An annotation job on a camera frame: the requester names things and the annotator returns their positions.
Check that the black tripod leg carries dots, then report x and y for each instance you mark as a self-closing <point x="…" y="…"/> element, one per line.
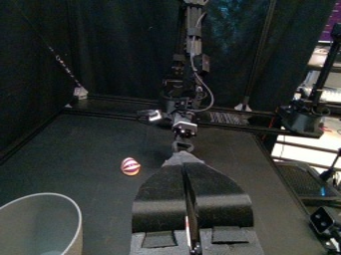
<point x="331" y="169"/>

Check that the black frame rail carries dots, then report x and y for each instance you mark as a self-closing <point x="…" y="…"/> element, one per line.
<point x="111" y="106"/>

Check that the grey round bowl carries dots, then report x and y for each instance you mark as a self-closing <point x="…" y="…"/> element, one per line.
<point x="35" y="225"/>

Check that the black camera on stand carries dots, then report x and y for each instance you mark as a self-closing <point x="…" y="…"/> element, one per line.
<point x="323" y="220"/>

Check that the white frame corner bracket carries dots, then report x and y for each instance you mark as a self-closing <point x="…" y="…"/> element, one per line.
<point x="242" y="107"/>
<point x="79" y="92"/>

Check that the black frame post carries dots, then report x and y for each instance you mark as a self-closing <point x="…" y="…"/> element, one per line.
<point x="260" y="50"/>

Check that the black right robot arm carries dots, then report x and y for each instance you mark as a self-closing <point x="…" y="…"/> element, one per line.
<point x="192" y="59"/>

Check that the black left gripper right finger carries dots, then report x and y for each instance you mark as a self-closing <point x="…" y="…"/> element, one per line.
<point x="220" y="199"/>

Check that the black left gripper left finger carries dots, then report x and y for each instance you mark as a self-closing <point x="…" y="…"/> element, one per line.
<point x="158" y="199"/>

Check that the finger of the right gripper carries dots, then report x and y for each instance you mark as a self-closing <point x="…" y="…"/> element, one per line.
<point x="189" y="144"/>
<point x="177" y="145"/>

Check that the pink striped toy chip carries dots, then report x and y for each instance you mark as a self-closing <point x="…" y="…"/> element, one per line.
<point x="130" y="166"/>

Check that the purple monitor screen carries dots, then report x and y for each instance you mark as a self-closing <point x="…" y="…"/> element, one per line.
<point x="332" y="20"/>

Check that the black keyboard device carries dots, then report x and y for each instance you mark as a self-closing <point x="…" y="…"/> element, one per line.
<point x="304" y="181"/>

